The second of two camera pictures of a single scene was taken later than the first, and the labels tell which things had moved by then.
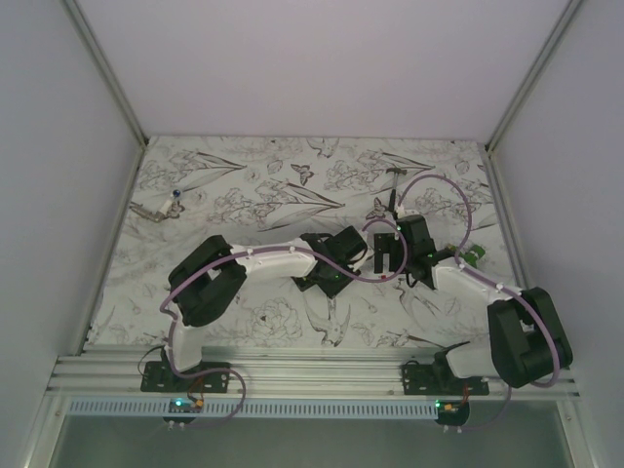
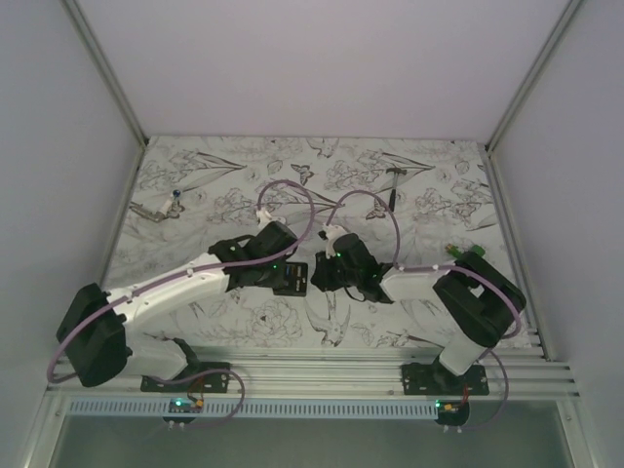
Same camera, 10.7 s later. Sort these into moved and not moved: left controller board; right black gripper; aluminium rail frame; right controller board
Moved: right black gripper
Not moved: right controller board; aluminium rail frame; left controller board
